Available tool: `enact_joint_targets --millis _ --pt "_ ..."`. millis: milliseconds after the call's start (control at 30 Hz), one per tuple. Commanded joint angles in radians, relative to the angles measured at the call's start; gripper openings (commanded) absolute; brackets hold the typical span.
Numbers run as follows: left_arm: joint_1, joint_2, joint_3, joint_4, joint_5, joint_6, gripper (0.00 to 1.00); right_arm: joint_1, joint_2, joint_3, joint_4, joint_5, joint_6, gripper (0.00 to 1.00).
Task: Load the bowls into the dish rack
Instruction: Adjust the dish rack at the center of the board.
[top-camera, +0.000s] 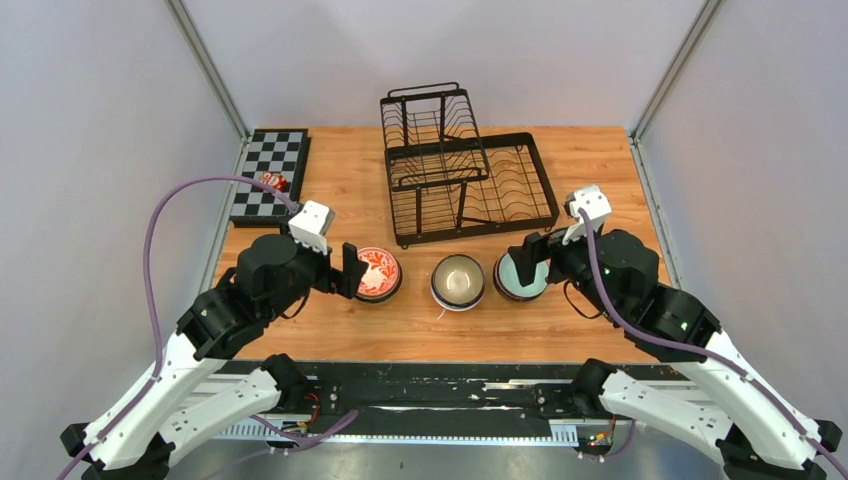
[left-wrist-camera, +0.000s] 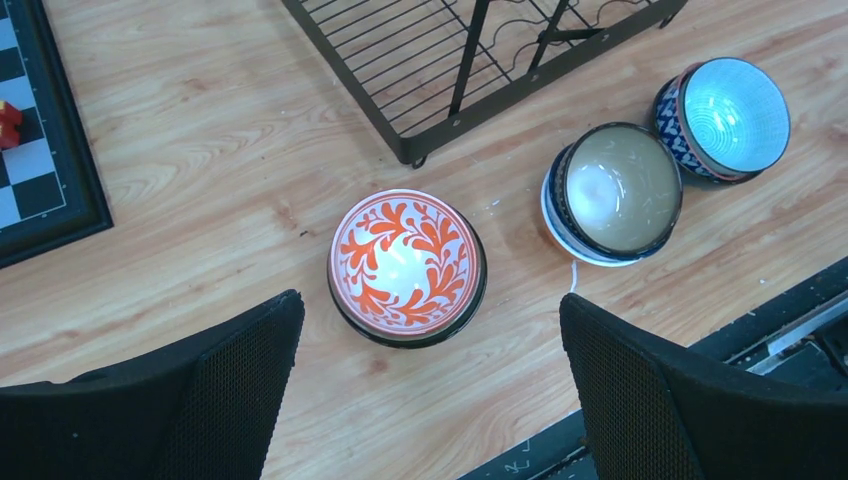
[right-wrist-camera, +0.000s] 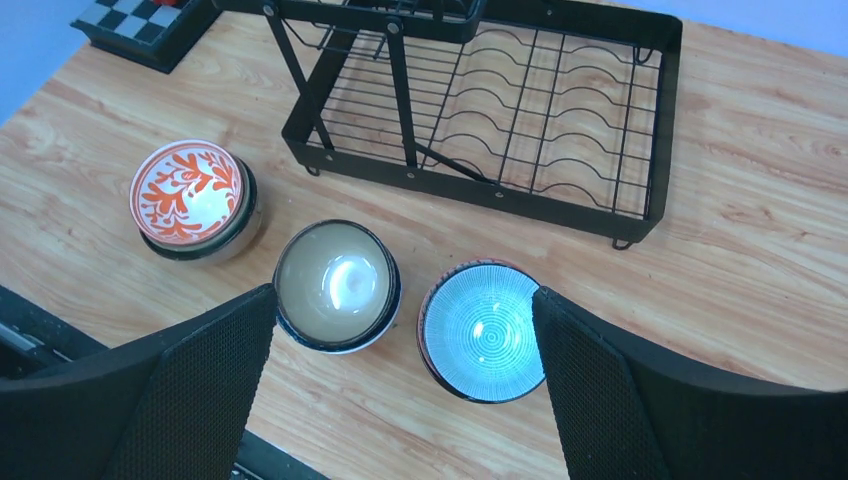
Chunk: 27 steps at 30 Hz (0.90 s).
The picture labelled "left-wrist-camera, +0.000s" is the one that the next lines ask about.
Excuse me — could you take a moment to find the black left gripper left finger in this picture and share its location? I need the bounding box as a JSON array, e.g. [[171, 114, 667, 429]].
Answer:
[[1, 290, 305, 479]]

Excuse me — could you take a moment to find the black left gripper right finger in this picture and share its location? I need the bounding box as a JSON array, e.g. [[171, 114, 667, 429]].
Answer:
[[559, 293, 847, 479]]

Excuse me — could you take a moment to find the teal dashed pattern bowl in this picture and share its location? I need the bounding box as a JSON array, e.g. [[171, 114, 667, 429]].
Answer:
[[652, 57, 791, 184]]

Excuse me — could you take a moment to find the beige interior bowl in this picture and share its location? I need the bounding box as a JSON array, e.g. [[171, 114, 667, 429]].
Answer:
[[547, 122, 683, 262]]

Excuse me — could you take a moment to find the white blue striped bowl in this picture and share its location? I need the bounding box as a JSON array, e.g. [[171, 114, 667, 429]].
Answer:
[[540, 168, 638, 268]]

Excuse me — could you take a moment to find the orange floral pattern bowl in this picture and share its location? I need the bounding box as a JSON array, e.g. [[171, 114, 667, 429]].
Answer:
[[327, 188, 481, 340]]

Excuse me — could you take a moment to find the black white chessboard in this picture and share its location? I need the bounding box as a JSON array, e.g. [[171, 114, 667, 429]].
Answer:
[[1, 1, 114, 267]]

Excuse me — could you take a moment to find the red owl toy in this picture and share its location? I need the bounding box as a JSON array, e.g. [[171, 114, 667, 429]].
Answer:
[[0, 100, 23, 149]]

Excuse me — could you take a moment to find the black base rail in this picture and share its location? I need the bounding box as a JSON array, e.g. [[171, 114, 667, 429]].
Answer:
[[470, 260, 847, 479]]

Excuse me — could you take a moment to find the black wire dish rack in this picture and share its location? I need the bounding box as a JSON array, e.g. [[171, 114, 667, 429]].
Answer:
[[286, 0, 683, 168]]

